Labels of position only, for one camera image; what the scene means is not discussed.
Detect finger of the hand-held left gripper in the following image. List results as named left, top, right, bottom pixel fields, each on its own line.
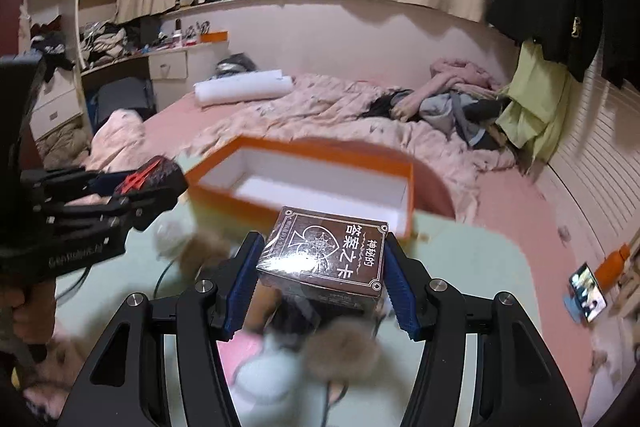
left=32, top=167, right=126, bottom=206
left=47, top=186, right=188, bottom=233

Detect dark grey bag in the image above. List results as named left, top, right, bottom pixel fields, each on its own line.
left=215, top=53, right=261, bottom=78

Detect smartphone with lit screen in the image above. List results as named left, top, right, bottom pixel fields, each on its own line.
left=569, top=262, right=608, bottom=323

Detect white drawer cabinet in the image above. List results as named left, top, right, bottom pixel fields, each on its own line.
left=30, top=72, right=83, bottom=142

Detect white desk with drawer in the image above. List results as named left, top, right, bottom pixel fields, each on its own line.
left=80, top=44, right=191, bottom=108

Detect black crumpled cloth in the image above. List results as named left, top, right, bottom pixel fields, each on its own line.
left=30, top=32, right=76, bottom=72

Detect black block red character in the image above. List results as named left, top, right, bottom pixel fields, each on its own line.
left=114, top=155, right=188, bottom=208

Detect yellow-green hanging cloth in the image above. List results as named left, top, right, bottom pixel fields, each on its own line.
left=495, top=39, right=573, bottom=162

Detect black lace cloth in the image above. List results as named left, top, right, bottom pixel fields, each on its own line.
left=272, top=294, right=386, bottom=353

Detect white paper roll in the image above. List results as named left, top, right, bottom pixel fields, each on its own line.
left=194, top=69, right=293, bottom=108

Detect orange cardboard box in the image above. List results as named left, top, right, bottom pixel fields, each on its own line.
left=185, top=134, right=416, bottom=239

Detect dark crumpled garment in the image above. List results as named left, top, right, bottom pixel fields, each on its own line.
left=367, top=89, right=416, bottom=120

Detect person's left hand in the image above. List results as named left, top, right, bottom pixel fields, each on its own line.
left=0, top=279, right=58, bottom=348

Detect brown fur pom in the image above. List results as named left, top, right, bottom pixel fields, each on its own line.
left=302, top=314, right=386, bottom=380

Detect blue phone stand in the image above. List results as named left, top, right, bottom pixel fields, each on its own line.
left=564, top=294, right=591, bottom=320

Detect beige crumpled clothes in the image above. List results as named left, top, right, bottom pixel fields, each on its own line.
left=82, top=22, right=141, bottom=62

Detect pink crumpled garment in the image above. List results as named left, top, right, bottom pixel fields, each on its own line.
left=430, top=58, right=508, bottom=108

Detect grey crumpled garment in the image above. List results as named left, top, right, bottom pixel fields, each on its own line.
left=419, top=92, right=481, bottom=142

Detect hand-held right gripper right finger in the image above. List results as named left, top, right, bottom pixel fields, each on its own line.
left=384, top=238, right=583, bottom=427

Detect peach plush ball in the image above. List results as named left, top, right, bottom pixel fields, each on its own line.
left=242, top=284, right=278, bottom=333

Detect white plush toy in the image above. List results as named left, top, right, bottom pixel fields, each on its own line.
left=234, top=336, right=302, bottom=414

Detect orange bottle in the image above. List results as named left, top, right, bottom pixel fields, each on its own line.
left=597, top=244, right=633, bottom=288

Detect black cable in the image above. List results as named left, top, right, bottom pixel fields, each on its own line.
left=317, top=379, right=343, bottom=427

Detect beige fur pom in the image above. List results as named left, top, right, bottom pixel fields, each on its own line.
left=175, top=232, right=233, bottom=283

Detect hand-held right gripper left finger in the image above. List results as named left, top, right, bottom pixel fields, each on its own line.
left=57, top=231, right=267, bottom=427

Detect brown card box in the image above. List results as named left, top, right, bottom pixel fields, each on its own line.
left=256, top=206, right=391, bottom=308

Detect dark chair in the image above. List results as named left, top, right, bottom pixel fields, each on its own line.
left=87, top=77, right=156, bottom=128

